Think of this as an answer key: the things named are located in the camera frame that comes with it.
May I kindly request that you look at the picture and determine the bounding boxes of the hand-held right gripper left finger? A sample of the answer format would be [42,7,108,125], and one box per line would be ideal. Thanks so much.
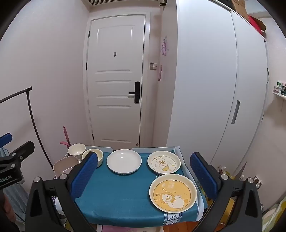
[25,151,99,232]

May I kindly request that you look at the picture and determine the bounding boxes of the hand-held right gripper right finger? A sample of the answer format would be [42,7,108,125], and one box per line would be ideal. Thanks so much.
[190,152,263,232]

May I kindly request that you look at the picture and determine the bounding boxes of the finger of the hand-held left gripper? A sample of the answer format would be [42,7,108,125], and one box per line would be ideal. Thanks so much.
[0,141,35,167]
[0,133,12,148]

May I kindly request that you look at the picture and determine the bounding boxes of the cream bowl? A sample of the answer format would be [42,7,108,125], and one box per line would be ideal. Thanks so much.
[82,149,104,168]

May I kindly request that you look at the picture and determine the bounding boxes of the pink square basin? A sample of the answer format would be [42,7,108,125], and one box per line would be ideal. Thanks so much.
[53,156,81,179]

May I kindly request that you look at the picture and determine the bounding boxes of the small duck print plate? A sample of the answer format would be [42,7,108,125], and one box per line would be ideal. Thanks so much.
[147,151,181,175]

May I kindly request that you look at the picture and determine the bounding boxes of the white bowl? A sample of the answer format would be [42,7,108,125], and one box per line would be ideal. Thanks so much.
[68,143,86,158]

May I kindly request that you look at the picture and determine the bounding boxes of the light blue striped cloth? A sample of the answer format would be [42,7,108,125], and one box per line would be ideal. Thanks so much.
[0,145,30,224]

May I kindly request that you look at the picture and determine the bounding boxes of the black clothes rack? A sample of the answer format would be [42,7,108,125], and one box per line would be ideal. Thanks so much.
[0,86,54,166]

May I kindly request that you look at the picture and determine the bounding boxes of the large yellow duck plate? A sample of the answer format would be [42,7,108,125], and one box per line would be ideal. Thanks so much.
[149,173,198,213]

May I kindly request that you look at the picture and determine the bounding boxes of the plain white plate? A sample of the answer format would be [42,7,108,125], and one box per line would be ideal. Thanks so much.
[106,149,142,175]

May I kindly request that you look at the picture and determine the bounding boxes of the teal tablecloth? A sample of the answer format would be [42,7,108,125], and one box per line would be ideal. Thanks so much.
[75,148,200,228]

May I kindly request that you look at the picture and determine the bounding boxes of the yellow green patterned cloth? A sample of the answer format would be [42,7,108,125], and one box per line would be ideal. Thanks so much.
[262,201,286,232]

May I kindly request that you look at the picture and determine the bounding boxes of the white door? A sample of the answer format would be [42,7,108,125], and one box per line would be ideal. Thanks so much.
[86,15,147,150]

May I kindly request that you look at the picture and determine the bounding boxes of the white wardrobe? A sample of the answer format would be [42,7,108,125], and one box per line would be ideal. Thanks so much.
[154,0,269,179]

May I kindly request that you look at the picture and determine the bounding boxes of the pink bow decoration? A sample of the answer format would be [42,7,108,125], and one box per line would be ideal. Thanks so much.
[160,36,170,57]

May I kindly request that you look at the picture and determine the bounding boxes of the red box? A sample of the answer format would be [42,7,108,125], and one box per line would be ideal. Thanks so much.
[247,15,267,38]

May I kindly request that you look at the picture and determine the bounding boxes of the ceiling air vent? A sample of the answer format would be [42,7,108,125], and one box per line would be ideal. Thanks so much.
[87,0,115,6]

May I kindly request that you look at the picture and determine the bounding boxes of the cardboard box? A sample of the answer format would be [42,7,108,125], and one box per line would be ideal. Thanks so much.
[227,0,249,21]

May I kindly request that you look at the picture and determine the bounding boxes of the pink long-handled tool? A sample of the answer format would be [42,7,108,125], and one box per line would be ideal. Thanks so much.
[60,126,70,155]

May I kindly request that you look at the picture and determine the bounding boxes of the recessed wardrobe handle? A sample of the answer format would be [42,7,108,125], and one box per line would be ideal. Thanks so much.
[231,100,241,124]

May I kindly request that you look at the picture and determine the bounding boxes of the black door lock handle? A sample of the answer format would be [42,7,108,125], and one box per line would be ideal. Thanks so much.
[128,81,141,104]

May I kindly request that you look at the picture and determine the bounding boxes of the white wall shelf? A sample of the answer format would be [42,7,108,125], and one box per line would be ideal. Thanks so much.
[272,81,286,98]

